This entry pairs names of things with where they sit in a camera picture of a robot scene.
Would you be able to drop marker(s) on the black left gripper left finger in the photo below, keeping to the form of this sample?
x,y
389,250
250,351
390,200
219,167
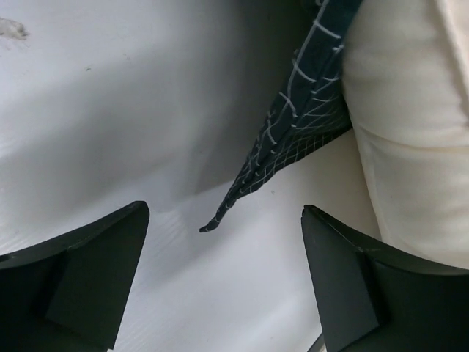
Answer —
x,y
69,293

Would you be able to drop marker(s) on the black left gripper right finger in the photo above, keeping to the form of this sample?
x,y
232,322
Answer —
x,y
373,297

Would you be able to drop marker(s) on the dark checked pillowcase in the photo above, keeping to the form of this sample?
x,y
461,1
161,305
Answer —
x,y
309,110

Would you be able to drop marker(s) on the cream pillow with bear print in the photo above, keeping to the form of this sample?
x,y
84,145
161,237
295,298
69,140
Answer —
x,y
405,79

